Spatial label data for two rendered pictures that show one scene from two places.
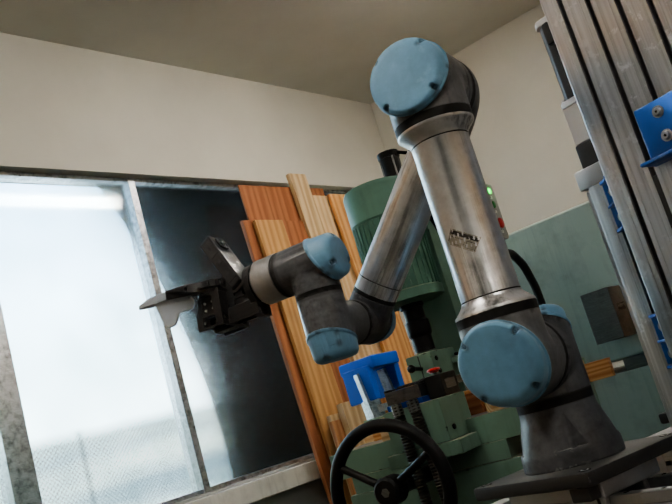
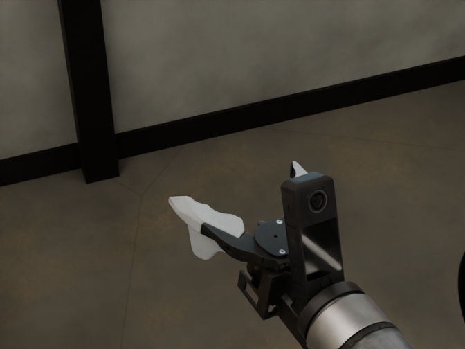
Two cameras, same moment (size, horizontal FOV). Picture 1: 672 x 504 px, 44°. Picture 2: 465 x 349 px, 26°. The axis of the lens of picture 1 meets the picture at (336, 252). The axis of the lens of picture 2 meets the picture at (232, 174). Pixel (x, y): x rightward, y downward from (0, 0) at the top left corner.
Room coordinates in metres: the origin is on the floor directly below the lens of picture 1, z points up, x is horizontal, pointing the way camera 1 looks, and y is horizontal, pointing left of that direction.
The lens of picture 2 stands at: (0.79, -0.11, 1.97)
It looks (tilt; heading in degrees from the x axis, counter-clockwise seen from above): 44 degrees down; 33
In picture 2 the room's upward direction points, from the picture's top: straight up
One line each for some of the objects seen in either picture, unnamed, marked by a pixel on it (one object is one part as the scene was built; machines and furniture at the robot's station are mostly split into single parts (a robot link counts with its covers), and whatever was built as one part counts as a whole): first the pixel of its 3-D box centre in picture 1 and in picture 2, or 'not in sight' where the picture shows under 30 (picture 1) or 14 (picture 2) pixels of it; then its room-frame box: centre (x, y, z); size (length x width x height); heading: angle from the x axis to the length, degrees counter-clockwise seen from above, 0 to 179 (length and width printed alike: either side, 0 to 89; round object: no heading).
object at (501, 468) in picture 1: (485, 470); not in sight; (2.15, -0.20, 0.76); 0.57 x 0.45 x 0.09; 150
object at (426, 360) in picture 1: (435, 368); not in sight; (2.06, -0.15, 1.03); 0.14 x 0.07 x 0.09; 150
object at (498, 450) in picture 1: (447, 459); not in sight; (1.99, -0.11, 0.82); 0.40 x 0.21 x 0.04; 60
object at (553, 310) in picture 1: (536, 352); not in sight; (1.28, -0.25, 0.98); 0.13 x 0.12 x 0.14; 153
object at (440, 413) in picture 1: (429, 422); not in sight; (1.85, -0.09, 0.91); 0.15 x 0.14 x 0.09; 60
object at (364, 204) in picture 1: (392, 245); not in sight; (2.05, -0.14, 1.35); 0.18 x 0.18 x 0.31
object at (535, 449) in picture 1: (563, 427); not in sight; (1.28, -0.25, 0.87); 0.15 x 0.15 x 0.10
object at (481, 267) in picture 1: (465, 218); not in sight; (1.16, -0.19, 1.19); 0.15 x 0.12 x 0.55; 153
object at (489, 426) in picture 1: (452, 436); not in sight; (1.93, -0.13, 0.87); 0.61 x 0.30 x 0.06; 60
